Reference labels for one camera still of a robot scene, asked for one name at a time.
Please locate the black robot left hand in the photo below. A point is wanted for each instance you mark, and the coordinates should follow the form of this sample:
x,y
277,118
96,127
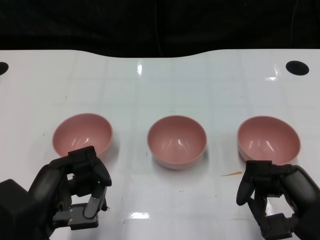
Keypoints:
x,y
50,185

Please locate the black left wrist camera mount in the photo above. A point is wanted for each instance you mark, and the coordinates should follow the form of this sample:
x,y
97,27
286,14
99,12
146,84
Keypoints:
x,y
15,212

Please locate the pink plastic bowl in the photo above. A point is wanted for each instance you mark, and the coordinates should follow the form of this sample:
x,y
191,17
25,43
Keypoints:
x,y
177,142
268,140
82,132

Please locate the black round table grommet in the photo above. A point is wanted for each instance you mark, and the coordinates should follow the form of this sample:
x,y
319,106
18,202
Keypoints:
x,y
3,68
297,68

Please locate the black backdrop cloth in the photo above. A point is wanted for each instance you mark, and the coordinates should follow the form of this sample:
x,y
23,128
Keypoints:
x,y
100,22

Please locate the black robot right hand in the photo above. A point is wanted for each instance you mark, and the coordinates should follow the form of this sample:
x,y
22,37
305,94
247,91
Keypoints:
x,y
295,190

